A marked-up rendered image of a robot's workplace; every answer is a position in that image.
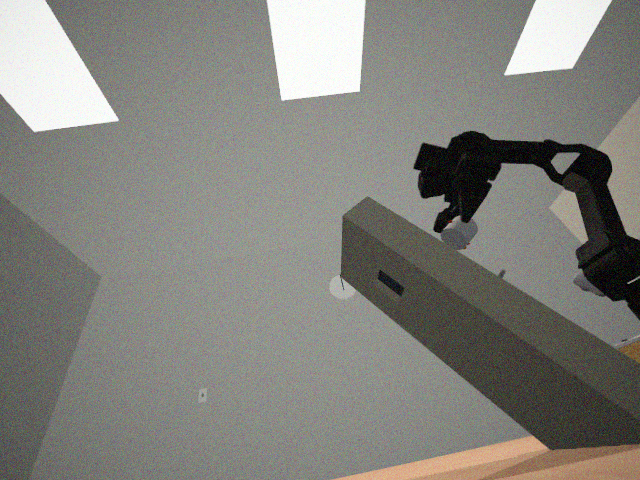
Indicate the white cylinder with grey slotted end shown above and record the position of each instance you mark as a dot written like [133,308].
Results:
[458,234]

